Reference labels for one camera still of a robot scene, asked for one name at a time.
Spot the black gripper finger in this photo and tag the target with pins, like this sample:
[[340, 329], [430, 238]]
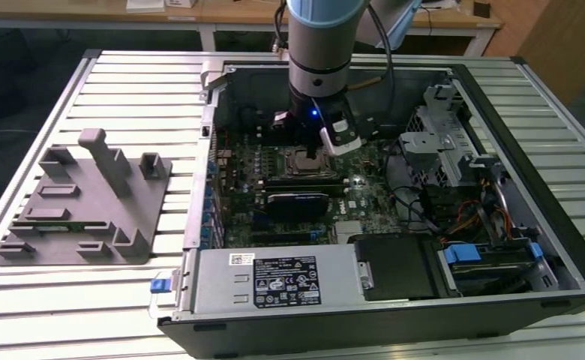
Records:
[[312, 153]]

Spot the silver CPU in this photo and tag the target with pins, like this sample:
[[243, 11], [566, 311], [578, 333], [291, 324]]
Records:
[[301, 163]]

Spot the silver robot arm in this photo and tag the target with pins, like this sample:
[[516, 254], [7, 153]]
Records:
[[321, 48]]

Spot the CPU socket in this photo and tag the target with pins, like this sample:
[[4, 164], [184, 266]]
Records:
[[288, 165]]

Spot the black graphics card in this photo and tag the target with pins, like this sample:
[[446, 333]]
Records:
[[296, 208]]

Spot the green motherboard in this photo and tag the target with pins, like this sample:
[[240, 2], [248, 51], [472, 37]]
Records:
[[372, 210]]

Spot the small silver heatsink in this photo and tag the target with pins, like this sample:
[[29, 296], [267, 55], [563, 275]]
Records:
[[348, 228]]

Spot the silver metal disk bay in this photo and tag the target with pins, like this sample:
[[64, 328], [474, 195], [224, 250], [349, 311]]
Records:
[[424, 144]]

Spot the black expansion slot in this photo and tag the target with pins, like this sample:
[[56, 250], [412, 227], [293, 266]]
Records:
[[276, 238]]

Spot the black plastic shroud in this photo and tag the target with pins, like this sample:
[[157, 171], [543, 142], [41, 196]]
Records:
[[396, 266]]

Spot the white cardboard box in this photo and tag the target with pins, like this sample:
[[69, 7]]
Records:
[[181, 3], [144, 4]]

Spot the silver power supply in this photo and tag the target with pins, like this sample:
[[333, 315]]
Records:
[[216, 281]]

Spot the hard disk in blue carrier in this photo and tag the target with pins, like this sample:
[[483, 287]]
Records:
[[462, 255]]

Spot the small brown box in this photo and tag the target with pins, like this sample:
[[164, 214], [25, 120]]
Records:
[[480, 9]]

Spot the grey parts rack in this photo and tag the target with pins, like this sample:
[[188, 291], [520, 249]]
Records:
[[96, 213]]

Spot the blue case latch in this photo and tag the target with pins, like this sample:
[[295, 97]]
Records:
[[157, 285]]

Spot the black PC case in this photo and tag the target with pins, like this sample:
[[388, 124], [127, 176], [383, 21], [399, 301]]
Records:
[[321, 333]]

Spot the blue plastic clip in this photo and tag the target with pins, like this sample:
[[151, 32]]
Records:
[[535, 250]]

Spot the wooden desk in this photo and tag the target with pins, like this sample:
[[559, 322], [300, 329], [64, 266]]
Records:
[[72, 14]]

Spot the wooden cabinet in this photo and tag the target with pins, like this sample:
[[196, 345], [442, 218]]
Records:
[[567, 37]]

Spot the small grey wrist camera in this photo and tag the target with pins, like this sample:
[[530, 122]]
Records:
[[280, 120]]

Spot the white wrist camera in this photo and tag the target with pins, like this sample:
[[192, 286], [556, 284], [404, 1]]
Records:
[[341, 142]]

